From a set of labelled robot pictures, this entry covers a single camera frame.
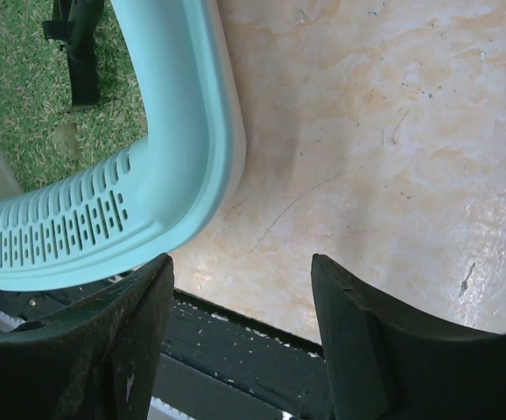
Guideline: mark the black slotted litter scoop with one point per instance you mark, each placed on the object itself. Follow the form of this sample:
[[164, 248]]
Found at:
[[74, 23]]

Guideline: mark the teal plastic litter box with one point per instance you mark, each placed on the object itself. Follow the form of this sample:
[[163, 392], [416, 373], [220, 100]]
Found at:
[[160, 192]]

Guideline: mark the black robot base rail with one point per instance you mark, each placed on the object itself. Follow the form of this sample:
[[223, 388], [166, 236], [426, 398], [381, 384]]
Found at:
[[218, 364]]

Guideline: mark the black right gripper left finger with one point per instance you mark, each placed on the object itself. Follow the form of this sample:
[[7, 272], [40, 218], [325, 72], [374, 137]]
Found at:
[[94, 359]]

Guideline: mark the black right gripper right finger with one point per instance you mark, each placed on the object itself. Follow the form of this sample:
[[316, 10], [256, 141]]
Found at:
[[386, 359]]

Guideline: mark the green cat litter pellets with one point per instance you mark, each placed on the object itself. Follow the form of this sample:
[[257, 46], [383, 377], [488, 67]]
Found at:
[[42, 141]]

